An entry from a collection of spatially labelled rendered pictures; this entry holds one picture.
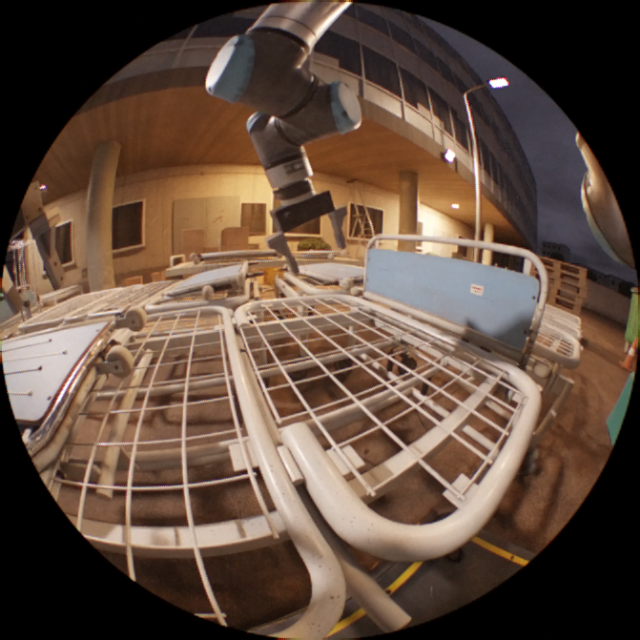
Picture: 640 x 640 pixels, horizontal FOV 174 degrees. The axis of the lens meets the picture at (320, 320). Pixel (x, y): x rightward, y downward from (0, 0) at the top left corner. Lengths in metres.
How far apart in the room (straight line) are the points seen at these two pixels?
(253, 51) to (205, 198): 6.13
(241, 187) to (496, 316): 6.36
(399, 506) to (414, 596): 0.45
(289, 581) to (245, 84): 0.93
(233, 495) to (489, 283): 1.00
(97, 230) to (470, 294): 4.98
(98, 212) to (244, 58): 4.68
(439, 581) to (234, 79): 0.69
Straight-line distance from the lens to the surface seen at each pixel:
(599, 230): 0.38
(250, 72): 0.28
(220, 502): 0.80
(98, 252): 4.76
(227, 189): 6.45
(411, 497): 0.82
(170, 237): 6.38
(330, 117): 0.35
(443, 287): 0.70
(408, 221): 6.49
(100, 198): 4.93
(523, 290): 0.62
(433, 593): 0.43
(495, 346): 0.65
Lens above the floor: 0.71
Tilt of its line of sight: 20 degrees down
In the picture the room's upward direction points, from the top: 2 degrees clockwise
